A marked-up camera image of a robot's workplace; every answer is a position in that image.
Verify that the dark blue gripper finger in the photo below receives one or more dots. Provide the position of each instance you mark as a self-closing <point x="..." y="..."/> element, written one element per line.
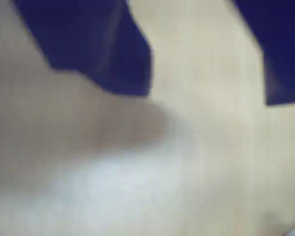
<point x="282" y="49"/>
<point x="93" y="41"/>

